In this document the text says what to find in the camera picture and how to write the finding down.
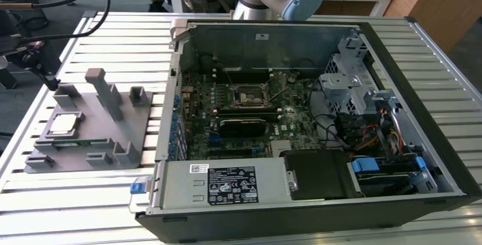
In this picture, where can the CPU socket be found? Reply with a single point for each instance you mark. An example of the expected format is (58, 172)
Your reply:
(248, 96)

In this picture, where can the black expansion slot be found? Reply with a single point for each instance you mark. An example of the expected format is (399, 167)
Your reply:
(229, 152)

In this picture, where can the grey plastic parts rack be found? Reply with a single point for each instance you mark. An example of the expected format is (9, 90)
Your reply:
(97, 127)

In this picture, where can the blue drive clip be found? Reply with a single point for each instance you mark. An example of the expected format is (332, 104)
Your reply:
(419, 163)

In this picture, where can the blue disk carrier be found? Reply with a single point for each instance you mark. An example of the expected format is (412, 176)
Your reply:
(364, 166)

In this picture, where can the green RAM stick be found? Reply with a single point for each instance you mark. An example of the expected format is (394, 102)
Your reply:
(84, 143)

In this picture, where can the white wrist camera black face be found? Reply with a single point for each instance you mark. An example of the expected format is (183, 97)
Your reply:
(8, 46)

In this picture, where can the silver CPU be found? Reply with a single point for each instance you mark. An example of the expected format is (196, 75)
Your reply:
(64, 123)

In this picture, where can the silver power supply black label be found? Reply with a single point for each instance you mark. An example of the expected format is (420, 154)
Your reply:
(180, 183)

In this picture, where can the blue case latch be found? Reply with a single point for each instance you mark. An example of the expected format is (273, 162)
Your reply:
(137, 188)

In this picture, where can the black graphics card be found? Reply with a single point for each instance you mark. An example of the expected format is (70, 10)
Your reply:
(240, 129)

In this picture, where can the silver chipset heatsink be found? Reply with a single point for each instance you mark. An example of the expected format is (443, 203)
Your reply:
(280, 146)

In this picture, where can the black mesh waste basket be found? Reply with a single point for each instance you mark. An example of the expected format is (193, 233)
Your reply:
(38, 20)

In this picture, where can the black open PC case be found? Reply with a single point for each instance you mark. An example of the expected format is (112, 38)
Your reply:
(300, 222)

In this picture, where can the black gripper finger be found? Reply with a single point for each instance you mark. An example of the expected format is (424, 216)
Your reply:
(48, 64)

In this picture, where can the wooden cabinet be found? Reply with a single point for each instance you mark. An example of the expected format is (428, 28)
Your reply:
(443, 8)

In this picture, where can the green motherboard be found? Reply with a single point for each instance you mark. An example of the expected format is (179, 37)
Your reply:
(300, 140)

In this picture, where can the thin metal locking lever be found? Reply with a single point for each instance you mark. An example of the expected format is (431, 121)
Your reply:
(277, 94)
(228, 76)

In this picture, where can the silver drive cage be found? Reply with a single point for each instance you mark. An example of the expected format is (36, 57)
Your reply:
(337, 84)

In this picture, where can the black RAM slot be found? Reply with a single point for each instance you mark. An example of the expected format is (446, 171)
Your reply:
(244, 79)
(244, 72)
(248, 117)
(248, 111)

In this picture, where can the black connector block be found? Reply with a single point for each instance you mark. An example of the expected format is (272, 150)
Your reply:
(347, 123)

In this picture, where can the black plastic shroud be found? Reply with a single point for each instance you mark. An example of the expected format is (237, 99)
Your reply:
(323, 174)

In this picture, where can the round coin battery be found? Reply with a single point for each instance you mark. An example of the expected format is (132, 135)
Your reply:
(291, 80)

